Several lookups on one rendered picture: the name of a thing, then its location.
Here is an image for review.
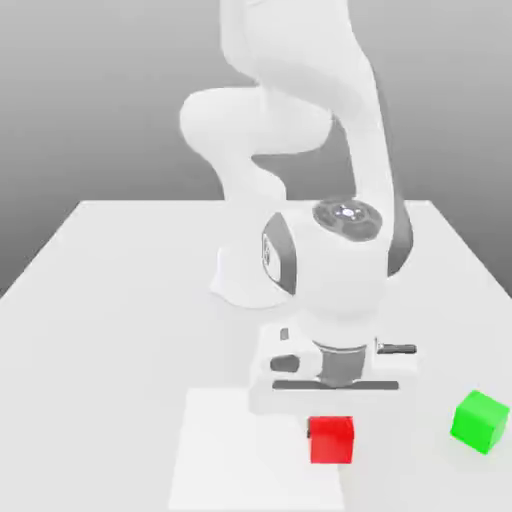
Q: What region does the small red cube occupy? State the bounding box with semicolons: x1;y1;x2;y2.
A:
306;415;355;465

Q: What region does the small green cube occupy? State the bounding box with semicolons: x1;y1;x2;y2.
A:
449;389;511;456

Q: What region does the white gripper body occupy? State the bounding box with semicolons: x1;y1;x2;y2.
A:
247;375;419;419

